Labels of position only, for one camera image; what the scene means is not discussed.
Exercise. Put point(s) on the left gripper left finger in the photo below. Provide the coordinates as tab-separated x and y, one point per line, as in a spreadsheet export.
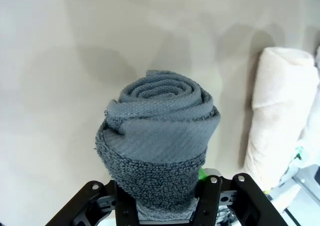
100	201

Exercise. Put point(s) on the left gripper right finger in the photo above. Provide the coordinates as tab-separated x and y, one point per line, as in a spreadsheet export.
232	198

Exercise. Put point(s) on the grey towel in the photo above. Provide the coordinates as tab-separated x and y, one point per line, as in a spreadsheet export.
160	140

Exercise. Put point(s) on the white rolled towel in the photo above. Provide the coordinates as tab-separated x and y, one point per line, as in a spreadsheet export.
277	115

